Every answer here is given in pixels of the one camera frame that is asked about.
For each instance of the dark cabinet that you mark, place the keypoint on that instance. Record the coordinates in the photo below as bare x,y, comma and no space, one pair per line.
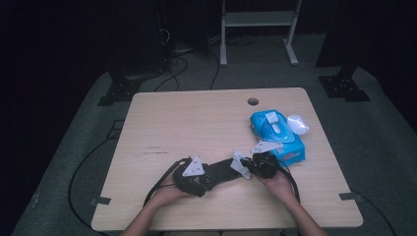
137,39

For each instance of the white metal stand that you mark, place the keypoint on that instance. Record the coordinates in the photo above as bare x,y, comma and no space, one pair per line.
259,18

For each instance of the blue wet wipes pack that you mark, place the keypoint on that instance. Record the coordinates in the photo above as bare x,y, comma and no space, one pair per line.
285,150

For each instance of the black stand base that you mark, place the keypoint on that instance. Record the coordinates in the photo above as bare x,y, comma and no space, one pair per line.
119,91
342,88

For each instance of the white wet wipe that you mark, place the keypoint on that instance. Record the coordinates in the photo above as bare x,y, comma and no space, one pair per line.
239,167

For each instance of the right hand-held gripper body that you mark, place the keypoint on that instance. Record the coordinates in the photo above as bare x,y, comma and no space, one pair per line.
265,165

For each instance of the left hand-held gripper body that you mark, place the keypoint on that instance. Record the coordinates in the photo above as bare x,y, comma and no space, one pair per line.
187,182

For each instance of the white oval plastic object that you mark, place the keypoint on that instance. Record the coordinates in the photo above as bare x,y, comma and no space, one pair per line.
298,124

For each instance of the person's left hand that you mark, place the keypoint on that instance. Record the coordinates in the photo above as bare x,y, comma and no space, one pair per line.
167,195

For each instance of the grey tape strip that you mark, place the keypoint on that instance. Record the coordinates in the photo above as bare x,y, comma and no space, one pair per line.
349,196
100,200

